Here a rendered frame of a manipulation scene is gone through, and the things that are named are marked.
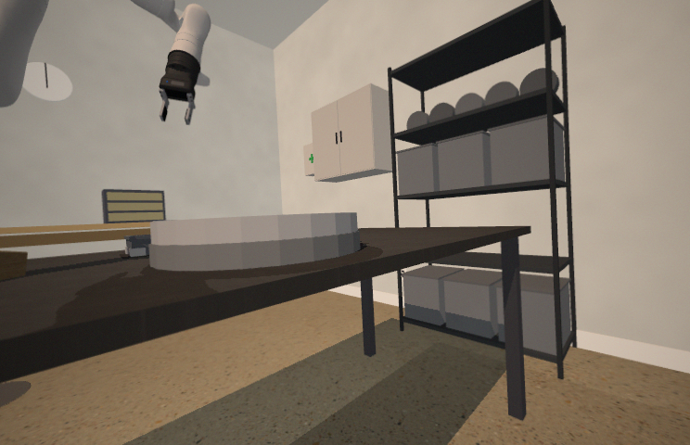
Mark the grey two-compartment bin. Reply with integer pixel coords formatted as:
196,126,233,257
124,235,151,257

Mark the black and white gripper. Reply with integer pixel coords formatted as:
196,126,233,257
159,39,210,125

